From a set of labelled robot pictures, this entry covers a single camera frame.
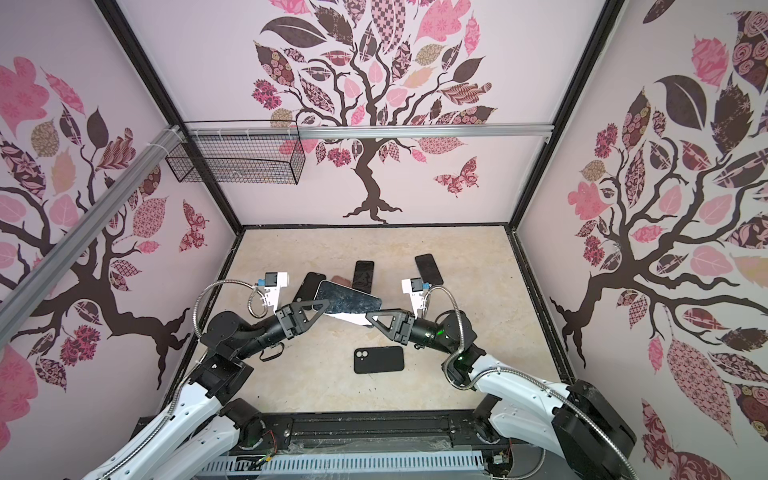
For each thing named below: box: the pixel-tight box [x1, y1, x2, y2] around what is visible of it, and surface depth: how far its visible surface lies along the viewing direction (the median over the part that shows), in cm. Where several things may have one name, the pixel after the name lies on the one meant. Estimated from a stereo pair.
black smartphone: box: [313, 280, 383, 326], surface depth 65 cm
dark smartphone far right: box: [414, 253, 444, 286], surface depth 109 cm
